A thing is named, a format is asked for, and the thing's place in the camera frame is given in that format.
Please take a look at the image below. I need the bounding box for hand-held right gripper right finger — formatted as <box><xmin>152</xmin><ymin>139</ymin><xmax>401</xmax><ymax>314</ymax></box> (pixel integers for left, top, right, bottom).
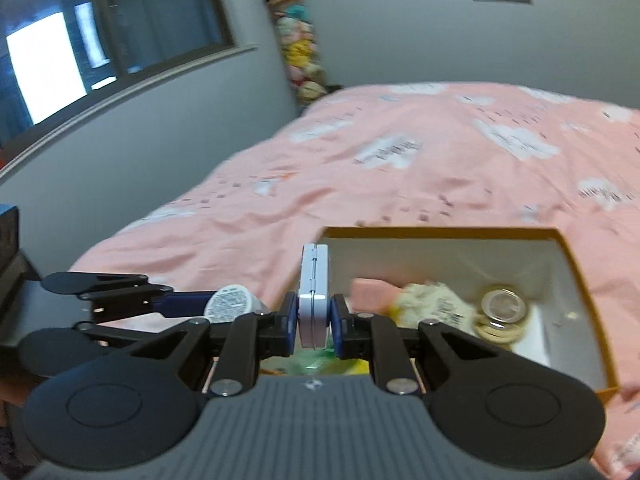
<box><xmin>330</xmin><ymin>293</ymin><xmax>502</xmax><ymax>396</ymax></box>

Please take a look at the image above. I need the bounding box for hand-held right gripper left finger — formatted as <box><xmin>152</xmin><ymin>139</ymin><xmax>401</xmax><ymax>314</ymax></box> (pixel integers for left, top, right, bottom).
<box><xmin>131</xmin><ymin>291</ymin><xmax>300</xmax><ymax>397</ymax></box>

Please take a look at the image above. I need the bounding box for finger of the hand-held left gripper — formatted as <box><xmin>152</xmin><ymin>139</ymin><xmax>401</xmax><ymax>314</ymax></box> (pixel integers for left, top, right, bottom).
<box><xmin>41</xmin><ymin>271</ymin><xmax>212</xmax><ymax>320</ymax></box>
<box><xmin>74</xmin><ymin>320</ymin><xmax>182</xmax><ymax>350</ymax></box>

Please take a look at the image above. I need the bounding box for white metal tin case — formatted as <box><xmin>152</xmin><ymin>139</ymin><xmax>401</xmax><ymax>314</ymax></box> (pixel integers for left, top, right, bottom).
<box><xmin>298</xmin><ymin>242</ymin><xmax>332</xmax><ymax>352</ymax></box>

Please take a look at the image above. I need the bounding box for small white silver jar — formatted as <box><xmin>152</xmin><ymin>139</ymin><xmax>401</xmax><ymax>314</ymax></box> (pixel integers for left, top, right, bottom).
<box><xmin>204</xmin><ymin>284</ymin><xmax>268</xmax><ymax>325</ymax></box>

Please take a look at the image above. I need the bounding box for orange box with white inside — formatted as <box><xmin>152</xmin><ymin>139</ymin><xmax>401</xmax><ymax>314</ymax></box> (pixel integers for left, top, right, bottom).
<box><xmin>260</xmin><ymin>226</ymin><xmax>622</xmax><ymax>403</ymax></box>

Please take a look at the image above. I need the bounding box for green plastic bottle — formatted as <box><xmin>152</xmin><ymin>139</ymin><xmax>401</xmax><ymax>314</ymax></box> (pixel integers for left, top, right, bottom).
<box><xmin>287</xmin><ymin>350</ymin><xmax>342</xmax><ymax>377</ymax></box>

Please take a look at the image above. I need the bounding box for yellow plastic toy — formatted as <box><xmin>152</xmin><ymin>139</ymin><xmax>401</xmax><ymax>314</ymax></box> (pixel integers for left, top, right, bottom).
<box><xmin>325</xmin><ymin>357</ymin><xmax>374</xmax><ymax>377</ymax></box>

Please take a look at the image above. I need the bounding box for pink soft package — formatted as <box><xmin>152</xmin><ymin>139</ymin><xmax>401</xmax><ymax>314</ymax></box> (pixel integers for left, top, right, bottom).
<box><xmin>349</xmin><ymin>276</ymin><xmax>402</xmax><ymax>320</ymax></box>

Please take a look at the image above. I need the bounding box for cream printed pouch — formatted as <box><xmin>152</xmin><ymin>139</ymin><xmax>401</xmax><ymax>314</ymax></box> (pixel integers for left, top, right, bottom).
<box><xmin>392</xmin><ymin>280</ymin><xmax>478</xmax><ymax>333</ymax></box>

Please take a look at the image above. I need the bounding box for pink printed blanket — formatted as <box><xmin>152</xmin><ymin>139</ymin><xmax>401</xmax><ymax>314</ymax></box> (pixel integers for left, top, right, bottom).
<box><xmin>69</xmin><ymin>80</ymin><xmax>640</xmax><ymax>480</ymax></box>

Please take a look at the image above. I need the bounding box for grey framed window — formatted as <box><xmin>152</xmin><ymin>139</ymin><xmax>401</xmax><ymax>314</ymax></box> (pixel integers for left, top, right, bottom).
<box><xmin>0</xmin><ymin>0</ymin><xmax>258</xmax><ymax>173</ymax></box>

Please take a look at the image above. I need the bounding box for stack of plush toys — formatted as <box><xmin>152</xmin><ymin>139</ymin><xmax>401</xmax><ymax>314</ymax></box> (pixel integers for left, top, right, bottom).
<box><xmin>254</xmin><ymin>0</ymin><xmax>329</xmax><ymax>107</ymax></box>

